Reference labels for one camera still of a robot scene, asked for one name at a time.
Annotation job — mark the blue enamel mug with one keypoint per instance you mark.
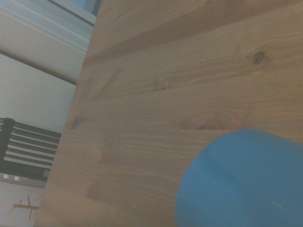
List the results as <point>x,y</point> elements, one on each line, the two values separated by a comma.
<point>241,182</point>

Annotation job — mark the black slatted rack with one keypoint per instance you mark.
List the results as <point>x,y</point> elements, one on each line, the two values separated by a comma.
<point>28,151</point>

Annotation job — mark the thin wooden stick frame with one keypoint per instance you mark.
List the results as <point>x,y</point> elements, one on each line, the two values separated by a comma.
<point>24,207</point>

